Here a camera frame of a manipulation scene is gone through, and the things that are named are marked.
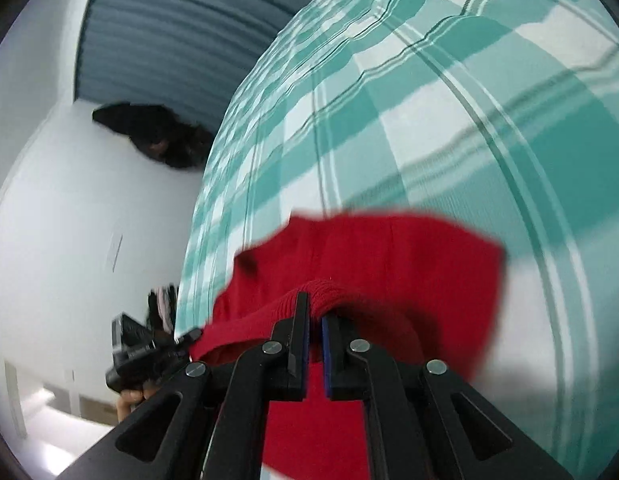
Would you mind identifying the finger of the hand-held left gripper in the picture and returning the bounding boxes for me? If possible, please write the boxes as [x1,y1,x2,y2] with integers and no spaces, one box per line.
[173,326,205,350]

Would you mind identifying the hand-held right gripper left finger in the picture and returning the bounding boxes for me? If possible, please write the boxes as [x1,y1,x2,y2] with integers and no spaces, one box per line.
[59,291,313,480]

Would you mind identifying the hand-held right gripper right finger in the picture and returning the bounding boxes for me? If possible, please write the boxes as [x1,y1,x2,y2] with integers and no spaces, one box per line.
[322,312,575,480]

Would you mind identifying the red sweater with bunny print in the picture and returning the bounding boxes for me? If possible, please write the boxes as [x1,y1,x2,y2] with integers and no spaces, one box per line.
[189,212,507,480]

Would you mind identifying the pile of folded clothes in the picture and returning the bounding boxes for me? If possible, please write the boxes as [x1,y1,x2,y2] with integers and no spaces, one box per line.
[146,285,179,335]

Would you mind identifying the dark hanging clothes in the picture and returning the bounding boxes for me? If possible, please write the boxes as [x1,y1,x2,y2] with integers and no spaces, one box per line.
[92,102,215,170]

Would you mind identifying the person's left hand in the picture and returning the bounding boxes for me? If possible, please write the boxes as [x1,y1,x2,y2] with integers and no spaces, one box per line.
[116,380,157,423]

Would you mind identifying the green white checked blanket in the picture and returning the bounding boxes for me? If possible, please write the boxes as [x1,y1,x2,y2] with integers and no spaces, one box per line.
[174,0,619,480]

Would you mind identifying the blue curtain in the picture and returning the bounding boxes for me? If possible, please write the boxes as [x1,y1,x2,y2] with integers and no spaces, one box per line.
[74,0,350,133]

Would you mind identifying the white wall strip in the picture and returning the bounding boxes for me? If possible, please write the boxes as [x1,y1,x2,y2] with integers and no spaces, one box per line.
[106,234,124,273]

